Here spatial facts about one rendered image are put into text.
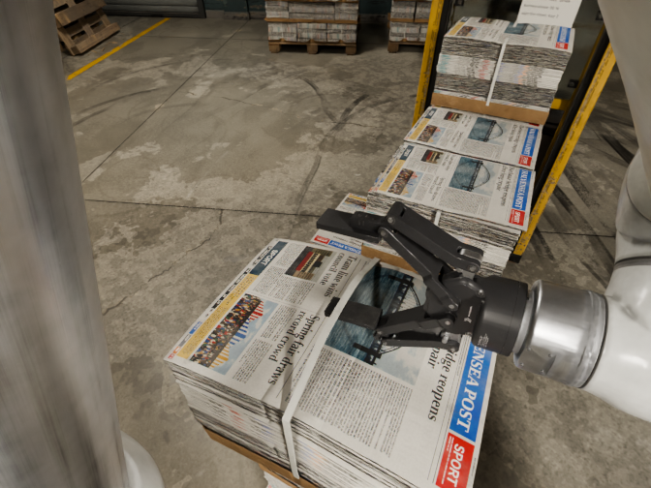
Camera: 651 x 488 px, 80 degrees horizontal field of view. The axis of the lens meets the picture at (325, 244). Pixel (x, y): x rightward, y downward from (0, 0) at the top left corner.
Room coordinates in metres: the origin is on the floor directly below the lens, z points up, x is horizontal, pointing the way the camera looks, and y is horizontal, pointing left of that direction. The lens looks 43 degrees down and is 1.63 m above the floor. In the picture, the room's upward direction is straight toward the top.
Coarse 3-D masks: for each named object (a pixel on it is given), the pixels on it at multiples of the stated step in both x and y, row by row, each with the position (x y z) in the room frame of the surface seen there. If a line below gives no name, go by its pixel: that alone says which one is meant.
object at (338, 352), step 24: (360, 264) 0.43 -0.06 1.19; (384, 264) 0.43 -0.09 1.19; (336, 288) 0.38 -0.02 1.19; (360, 288) 0.38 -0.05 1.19; (384, 288) 0.38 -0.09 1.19; (312, 336) 0.30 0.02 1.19; (336, 336) 0.30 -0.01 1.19; (360, 336) 0.30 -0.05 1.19; (288, 360) 0.26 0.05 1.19; (336, 360) 0.26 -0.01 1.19; (288, 384) 0.23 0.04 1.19; (312, 384) 0.23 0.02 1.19; (336, 384) 0.23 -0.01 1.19; (264, 408) 0.21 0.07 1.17; (312, 408) 0.20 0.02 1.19; (312, 432) 0.18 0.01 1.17; (288, 456) 0.19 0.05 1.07; (312, 456) 0.18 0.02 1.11
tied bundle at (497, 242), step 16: (368, 192) 0.82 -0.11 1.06; (368, 208) 0.82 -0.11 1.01; (384, 208) 0.80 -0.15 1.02; (416, 208) 0.76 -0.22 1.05; (448, 224) 0.73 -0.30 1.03; (464, 224) 0.71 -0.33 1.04; (480, 224) 0.69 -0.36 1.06; (384, 240) 0.79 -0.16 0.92; (464, 240) 0.70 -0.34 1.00; (480, 240) 0.69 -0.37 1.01; (496, 240) 0.67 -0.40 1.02; (512, 240) 0.66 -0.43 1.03; (400, 256) 0.77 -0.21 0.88; (496, 256) 0.67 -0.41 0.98; (480, 272) 0.68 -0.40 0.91; (496, 272) 0.66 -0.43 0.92
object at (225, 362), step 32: (256, 256) 0.48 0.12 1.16; (288, 256) 0.47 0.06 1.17; (320, 256) 0.46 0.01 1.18; (352, 256) 0.45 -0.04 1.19; (256, 288) 0.39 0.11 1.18; (288, 288) 0.39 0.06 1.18; (320, 288) 0.38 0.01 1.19; (224, 320) 0.33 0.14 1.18; (256, 320) 0.33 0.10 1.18; (288, 320) 0.32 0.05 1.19; (192, 352) 0.28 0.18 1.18; (224, 352) 0.28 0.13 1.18; (256, 352) 0.27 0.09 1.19; (288, 352) 0.27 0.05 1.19; (192, 384) 0.26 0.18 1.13; (224, 384) 0.23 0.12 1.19; (256, 384) 0.23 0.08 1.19; (224, 416) 0.24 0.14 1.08; (256, 416) 0.21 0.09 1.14; (256, 448) 0.21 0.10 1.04
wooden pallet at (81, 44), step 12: (60, 0) 5.86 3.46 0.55; (72, 0) 6.06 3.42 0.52; (96, 0) 6.42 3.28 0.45; (60, 12) 5.54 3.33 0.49; (72, 12) 5.75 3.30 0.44; (84, 12) 6.01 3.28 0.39; (60, 24) 5.41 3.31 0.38; (84, 24) 5.99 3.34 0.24; (108, 24) 6.54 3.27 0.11; (60, 36) 5.41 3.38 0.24; (72, 36) 5.63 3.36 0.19; (84, 36) 5.87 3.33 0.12; (96, 36) 5.92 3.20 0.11; (72, 48) 5.41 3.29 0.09; (84, 48) 5.53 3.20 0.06
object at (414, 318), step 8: (400, 312) 0.29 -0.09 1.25; (408, 312) 0.28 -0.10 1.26; (416, 312) 0.27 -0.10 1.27; (424, 312) 0.27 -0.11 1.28; (392, 320) 0.28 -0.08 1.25; (400, 320) 0.27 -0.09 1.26; (408, 320) 0.26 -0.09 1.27; (416, 320) 0.26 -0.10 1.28; (424, 320) 0.25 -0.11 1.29; (432, 320) 0.25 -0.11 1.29; (440, 320) 0.24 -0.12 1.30; (448, 320) 0.24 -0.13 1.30; (376, 328) 0.28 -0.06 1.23; (384, 328) 0.27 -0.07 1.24; (392, 328) 0.27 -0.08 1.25; (400, 328) 0.27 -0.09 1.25; (408, 328) 0.26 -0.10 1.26; (424, 328) 0.25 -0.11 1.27; (376, 336) 0.27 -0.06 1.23
